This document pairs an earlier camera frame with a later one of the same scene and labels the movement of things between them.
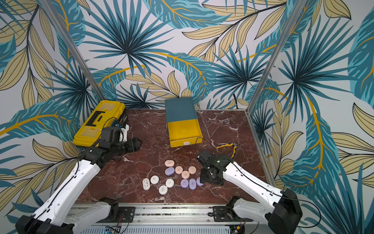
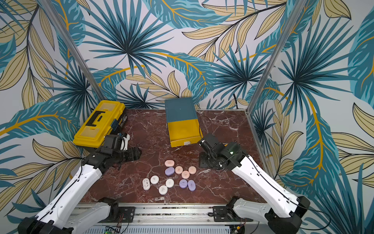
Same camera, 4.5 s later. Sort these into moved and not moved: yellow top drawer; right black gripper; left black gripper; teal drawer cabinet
Moved: right black gripper; left black gripper
Not moved: teal drawer cabinet; yellow top drawer
